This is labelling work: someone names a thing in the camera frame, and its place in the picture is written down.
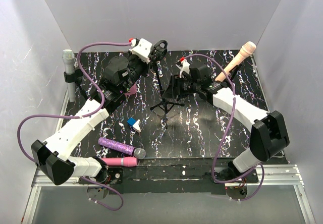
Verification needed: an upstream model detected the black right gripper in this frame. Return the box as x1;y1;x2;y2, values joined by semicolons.
161;75;200;99

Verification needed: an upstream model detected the black tripod shock-mount stand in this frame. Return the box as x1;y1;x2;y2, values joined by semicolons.
149;40;184;129

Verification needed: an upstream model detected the purple glitter microphone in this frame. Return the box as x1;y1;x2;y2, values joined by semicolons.
98;137;146;159

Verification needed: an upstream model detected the pink plastic microphone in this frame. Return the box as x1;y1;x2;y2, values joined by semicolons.
101;157;138;167

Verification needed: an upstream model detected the beige microphone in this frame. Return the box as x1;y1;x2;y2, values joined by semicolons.
224;41;256;76

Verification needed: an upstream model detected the black round-base stand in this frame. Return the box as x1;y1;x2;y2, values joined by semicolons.
222;65;241;87
64;68;87;102

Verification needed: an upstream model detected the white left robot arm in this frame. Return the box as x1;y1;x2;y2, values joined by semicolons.
31;46;167;185

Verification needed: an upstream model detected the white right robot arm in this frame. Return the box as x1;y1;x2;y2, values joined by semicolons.
163;61;290;182

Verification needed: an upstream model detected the silver microphone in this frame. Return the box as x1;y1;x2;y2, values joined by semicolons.
62;49;76;102

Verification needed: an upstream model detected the pink wedge-shaped box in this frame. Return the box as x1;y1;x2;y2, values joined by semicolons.
125;84;137;96

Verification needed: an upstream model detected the blue and white small block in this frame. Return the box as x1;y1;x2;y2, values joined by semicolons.
127;118;141;133

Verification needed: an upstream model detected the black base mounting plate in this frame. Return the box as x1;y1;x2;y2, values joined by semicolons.
78;155;283;196

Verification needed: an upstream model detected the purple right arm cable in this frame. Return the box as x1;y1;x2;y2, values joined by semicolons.
181;54;265;201

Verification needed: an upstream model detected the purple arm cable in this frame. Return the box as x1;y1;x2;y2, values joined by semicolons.
17;41;134;211
181;54;265;201

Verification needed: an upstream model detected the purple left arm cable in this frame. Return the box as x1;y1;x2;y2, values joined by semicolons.
17;41;134;211

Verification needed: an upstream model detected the aluminium frame rail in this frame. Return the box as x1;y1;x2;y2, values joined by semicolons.
24;92;314;223

